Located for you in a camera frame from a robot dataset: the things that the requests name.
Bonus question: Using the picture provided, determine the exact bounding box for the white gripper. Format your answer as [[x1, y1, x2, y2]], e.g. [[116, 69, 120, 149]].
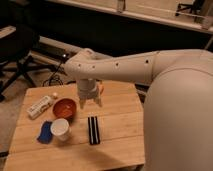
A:
[[76, 79, 102, 109]]

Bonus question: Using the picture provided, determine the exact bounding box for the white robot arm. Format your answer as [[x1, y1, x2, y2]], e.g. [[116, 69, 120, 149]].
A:
[[64, 49, 213, 171]]

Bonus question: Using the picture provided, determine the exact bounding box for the orange carrot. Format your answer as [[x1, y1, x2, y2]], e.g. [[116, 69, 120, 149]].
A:
[[99, 84, 104, 94]]

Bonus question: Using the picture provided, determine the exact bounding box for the orange bowl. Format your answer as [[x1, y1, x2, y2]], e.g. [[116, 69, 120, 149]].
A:
[[53, 98, 77, 120]]

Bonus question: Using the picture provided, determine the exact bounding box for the black striped eraser block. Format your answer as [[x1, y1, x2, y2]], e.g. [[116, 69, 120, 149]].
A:
[[88, 116, 100, 145]]

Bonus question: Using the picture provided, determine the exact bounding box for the white paper cup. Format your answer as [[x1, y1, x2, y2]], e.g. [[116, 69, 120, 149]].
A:
[[50, 118, 70, 141]]

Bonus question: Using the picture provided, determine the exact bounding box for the white bottle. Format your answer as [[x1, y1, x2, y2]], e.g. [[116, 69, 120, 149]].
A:
[[27, 95, 54, 119]]

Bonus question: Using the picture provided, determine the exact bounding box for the blue cloth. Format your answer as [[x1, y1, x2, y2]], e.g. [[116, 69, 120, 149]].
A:
[[37, 121, 53, 144]]

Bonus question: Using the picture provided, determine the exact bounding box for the black office chair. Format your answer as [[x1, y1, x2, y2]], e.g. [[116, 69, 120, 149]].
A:
[[0, 25, 56, 101]]

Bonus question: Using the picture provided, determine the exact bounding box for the black cable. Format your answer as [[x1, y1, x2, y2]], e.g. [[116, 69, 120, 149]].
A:
[[41, 58, 81, 88]]

